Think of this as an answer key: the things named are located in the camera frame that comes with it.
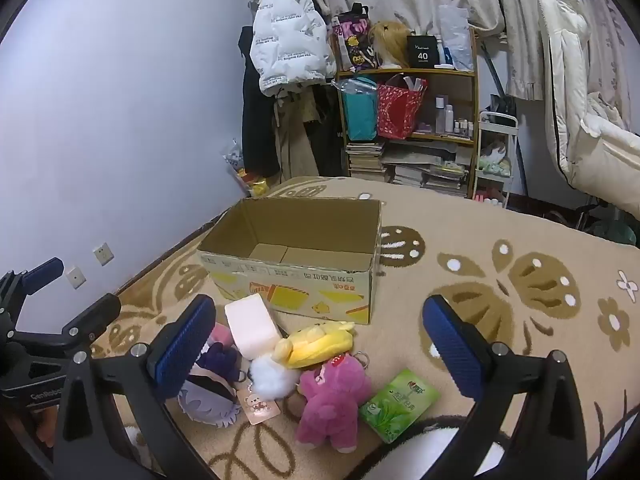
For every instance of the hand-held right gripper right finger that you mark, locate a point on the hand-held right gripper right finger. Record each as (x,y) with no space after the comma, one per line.
(455,350)

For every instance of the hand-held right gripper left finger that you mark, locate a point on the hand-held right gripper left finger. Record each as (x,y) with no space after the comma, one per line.
(180,350)

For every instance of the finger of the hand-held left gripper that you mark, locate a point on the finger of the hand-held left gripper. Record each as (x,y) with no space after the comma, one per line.
(42,272)
(95,317)

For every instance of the purple plush doll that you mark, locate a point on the purple plush doll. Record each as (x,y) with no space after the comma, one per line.
(222,362)

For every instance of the pink and white soft block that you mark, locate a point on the pink and white soft block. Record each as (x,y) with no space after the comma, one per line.
(250,327)

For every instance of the green tissue pack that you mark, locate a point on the green tissue pack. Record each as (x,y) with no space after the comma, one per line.
(397,405)

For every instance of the white fluffy pompom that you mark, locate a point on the white fluffy pompom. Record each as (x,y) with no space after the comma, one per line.
(270,377)

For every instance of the printed cardboard box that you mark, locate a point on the printed cardboard box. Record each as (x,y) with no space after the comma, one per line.
(300,290)

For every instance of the pink plush bear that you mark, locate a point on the pink plush bear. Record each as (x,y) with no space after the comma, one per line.
(330,400)

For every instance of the yellow plush toy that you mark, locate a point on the yellow plush toy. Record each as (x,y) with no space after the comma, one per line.
(315,347)

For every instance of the light green soft item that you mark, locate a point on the light green soft item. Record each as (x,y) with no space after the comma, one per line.
(492,165)

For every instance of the pink bear tag card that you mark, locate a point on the pink bear tag card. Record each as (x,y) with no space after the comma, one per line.
(260,407)

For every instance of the pile of papers and magazines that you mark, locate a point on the pile of papers and magazines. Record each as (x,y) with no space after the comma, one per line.
(430,170)

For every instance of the black chair base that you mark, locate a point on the black chair base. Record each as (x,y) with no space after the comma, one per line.
(580,215)

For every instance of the plastic bag of snacks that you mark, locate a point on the plastic bag of snacks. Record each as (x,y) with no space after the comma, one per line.
(240,170)

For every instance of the stack of books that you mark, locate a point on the stack of books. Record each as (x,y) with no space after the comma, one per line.
(365,162)

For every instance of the white bottle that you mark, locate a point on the white bottle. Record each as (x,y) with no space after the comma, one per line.
(449,120)

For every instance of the white trolley cart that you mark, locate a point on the white trolley cart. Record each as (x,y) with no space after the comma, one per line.
(495,120)

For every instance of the grey bottle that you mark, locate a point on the grey bottle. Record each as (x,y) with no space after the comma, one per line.
(439,115)

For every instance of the beige hanging coat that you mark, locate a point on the beige hanging coat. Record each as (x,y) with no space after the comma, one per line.
(295,140)

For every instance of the red patterned bag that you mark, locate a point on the red patterned bag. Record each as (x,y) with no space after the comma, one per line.
(397,110)

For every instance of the black hanging coat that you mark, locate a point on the black hanging coat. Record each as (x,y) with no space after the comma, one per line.
(257,110)

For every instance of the dark hanging clothes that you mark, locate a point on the dark hanging clothes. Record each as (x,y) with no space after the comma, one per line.
(327,130)

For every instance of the teal bag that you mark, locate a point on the teal bag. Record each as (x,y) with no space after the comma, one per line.
(360,112)

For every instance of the cream puffer coat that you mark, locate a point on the cream puffer coat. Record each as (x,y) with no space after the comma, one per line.
(575,110)

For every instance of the wooden shelf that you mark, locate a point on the wooden shelf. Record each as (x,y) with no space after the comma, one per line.
(452,76)

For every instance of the black box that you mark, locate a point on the black box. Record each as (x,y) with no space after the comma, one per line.
(424,52)

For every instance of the blonde wig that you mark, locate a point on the blonde wig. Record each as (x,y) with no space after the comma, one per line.
(390,42)

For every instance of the clear plastic bag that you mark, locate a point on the clear plastic bag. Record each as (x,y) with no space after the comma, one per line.
(456,35)

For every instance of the purple printed bag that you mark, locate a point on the purple printed bag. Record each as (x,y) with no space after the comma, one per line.
(352,40)

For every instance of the white puffer jacket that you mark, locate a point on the white puffer jacket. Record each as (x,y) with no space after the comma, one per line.
(290,35)

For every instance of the white wall socket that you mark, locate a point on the white wall socket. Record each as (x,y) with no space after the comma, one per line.
(74,277)
(103,254)

